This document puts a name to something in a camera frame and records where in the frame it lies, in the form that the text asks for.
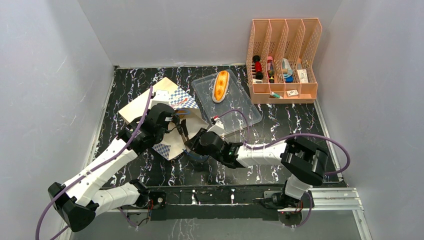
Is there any checkered paper bread bag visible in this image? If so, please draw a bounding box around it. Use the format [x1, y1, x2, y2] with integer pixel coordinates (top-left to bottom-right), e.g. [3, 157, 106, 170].
[118, 77, 209, 160]

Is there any yellow fake bread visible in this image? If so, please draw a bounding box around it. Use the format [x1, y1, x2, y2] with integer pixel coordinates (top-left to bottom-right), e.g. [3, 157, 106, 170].
[212, 70, 230, 104]

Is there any clear plastic tray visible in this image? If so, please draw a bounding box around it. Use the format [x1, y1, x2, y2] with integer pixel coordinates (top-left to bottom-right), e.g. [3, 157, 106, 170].
[191, 69, 263, 135]

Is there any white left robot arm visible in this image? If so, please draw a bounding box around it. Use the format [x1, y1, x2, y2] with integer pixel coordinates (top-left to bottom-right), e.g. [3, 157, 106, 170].
[48, 103, 176, 232]

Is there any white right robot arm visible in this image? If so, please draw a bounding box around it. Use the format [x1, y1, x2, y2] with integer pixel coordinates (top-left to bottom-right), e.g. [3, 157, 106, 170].
[176, 120, 328, 210]

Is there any green tipped tube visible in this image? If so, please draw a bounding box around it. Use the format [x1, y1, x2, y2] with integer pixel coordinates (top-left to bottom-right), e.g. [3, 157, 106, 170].
[269, 91, 284, 99]

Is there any red black dumbbell toy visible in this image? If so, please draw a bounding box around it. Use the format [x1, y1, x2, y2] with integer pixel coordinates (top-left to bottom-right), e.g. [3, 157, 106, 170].
[252, 55, 264, 80]

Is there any red pink bottle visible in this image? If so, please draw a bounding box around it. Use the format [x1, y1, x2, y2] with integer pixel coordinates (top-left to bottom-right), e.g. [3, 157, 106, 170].
[266, 56, 275, 84]

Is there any small white card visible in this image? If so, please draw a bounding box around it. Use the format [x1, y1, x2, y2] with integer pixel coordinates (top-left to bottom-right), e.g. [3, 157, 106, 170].
[286, 89, 299, 98]

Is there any blue tape roll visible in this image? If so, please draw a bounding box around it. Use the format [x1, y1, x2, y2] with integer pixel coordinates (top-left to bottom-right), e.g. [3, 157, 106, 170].
[281, 58, 294, 83]

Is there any peach desk file organizer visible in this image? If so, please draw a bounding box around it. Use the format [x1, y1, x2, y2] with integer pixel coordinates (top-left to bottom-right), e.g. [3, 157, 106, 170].
[246, 18, 323, 104]

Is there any white small box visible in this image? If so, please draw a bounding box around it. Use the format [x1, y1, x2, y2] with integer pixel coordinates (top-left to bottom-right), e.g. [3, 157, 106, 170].
[296, 58, 309, 84]

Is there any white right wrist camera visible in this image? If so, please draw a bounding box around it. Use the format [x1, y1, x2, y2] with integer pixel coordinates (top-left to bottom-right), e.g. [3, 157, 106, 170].
[207, 116, 225, 136]

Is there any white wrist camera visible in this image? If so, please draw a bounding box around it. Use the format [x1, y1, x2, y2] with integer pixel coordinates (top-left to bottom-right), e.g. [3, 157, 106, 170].
[207, 116, 225, 136]
[151, 89, 170, 106]

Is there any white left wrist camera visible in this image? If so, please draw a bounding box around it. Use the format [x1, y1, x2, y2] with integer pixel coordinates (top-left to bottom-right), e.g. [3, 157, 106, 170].
[151, 89, 170, 106]

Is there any aluminium front rail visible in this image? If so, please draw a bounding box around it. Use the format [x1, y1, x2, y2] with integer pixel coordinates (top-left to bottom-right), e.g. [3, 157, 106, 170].
[91, 184, 363, 212]

